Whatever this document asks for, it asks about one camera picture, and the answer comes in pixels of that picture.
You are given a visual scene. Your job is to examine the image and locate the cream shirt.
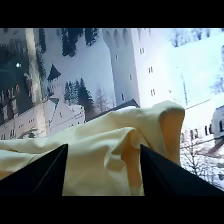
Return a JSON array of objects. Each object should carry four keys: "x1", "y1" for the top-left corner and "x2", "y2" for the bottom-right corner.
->
[{"x1": 0, "y1": 100, "x2": 186, "y2": 197}]

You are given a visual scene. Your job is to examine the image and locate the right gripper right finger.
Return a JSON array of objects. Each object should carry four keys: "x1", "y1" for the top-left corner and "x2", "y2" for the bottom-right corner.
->
[{"x1": 139, "y1": 143, "x2": 224, "y2": 197}]

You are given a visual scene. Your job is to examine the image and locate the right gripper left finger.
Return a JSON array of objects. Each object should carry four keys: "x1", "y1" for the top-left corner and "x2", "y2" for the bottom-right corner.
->
[{"x1": 0, "y1": 143, "x2": 69, "y2": 197}]

